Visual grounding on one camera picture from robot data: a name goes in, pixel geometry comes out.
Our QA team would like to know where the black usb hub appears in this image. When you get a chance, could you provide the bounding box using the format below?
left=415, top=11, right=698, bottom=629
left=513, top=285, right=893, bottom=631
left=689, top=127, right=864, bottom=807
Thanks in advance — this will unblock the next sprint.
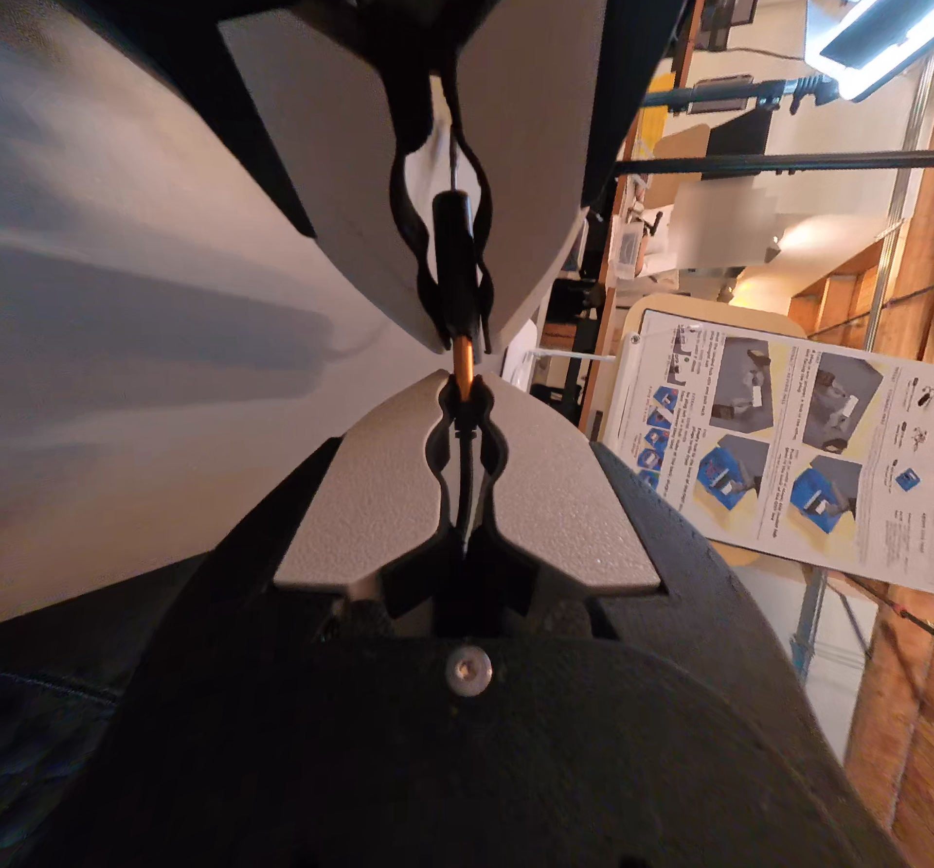
left=431, top=190, right=488, bottom=347

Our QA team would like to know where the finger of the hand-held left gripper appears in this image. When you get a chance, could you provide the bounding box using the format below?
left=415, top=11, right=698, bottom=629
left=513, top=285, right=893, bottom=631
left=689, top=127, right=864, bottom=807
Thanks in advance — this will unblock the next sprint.
left=217, top=6, right=453, bottom=356
left=452, top=0, right=615, bottom=357

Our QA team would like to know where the black light stand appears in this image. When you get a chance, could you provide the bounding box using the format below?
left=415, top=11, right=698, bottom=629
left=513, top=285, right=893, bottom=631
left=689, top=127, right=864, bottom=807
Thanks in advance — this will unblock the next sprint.
left=641, top=71, right=842, bottom=115

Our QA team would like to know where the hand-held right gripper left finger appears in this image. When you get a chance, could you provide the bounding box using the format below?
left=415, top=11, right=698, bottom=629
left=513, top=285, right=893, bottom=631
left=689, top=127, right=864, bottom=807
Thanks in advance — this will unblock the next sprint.
left=272, top=370, right=462, bottom=619

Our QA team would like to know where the led light panel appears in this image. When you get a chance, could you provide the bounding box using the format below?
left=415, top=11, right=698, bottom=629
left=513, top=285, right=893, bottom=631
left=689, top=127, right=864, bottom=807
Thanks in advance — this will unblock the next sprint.
left=805, top=0, right=934, bottom=105

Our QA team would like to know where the black round-top stand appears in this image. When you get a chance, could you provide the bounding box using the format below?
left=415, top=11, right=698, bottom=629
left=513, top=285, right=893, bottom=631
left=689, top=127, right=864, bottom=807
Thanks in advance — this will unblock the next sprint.
left=615, top=148, right=934, bottom=177

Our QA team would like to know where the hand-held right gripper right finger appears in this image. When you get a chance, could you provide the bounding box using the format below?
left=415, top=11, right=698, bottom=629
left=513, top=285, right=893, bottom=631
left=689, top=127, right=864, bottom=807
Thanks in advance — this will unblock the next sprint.
left=463, top=374, right=662, bottom=619

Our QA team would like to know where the instruction sheet board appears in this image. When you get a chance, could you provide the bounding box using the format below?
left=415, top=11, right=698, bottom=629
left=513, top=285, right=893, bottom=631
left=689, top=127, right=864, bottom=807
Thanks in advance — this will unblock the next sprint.
left=600, top=294, right=934, bottom=589

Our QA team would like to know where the person's jeans leg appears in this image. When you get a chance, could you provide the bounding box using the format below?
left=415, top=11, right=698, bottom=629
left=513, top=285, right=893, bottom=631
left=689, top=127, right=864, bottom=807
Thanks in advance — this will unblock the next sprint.
left=0, top=670, right=121, bottom=868

